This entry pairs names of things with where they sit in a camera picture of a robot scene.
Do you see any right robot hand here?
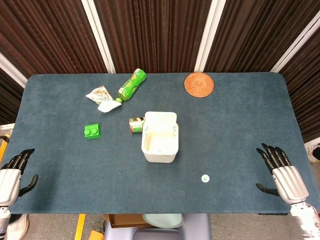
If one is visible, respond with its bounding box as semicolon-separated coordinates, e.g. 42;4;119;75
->
255;142;310;205

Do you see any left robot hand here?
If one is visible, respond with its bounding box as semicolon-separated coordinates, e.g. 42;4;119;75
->
0;148;40;207

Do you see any white plastic container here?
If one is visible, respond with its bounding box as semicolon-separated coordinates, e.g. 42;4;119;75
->
140;111;180;164

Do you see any small green red can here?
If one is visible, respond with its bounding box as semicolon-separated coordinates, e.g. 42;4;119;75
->
128;116;146;135

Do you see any green plastic bottle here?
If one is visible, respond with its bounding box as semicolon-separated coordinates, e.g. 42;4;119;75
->
114;68;148;104

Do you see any white sneaker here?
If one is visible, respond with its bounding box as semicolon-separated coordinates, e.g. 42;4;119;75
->
5;213;30;239

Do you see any green toy brick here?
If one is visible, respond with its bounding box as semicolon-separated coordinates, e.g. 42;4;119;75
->
84;123;103;140

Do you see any orange object on floor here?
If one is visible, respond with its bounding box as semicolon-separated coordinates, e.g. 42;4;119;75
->
87;229;105;240

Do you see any brown cardboard box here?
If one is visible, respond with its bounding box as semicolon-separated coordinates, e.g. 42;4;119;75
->
103;213;153;229

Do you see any white crumpled paper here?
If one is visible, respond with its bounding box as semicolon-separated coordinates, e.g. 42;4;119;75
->
97;99;123;114

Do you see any crumpled snack wrapper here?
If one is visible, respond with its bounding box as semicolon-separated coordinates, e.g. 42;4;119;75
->
85;85;113;105

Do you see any blue table mat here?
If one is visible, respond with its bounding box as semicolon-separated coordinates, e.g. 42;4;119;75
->
3;71;313;215

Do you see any orange woven coaster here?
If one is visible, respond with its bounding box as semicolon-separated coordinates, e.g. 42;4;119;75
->
184;72;215;97

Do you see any pale green plate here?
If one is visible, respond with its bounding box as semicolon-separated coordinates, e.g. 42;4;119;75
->
141;213;185;229

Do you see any lavender plastic stool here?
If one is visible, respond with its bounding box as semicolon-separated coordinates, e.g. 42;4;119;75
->
103;213;212;240

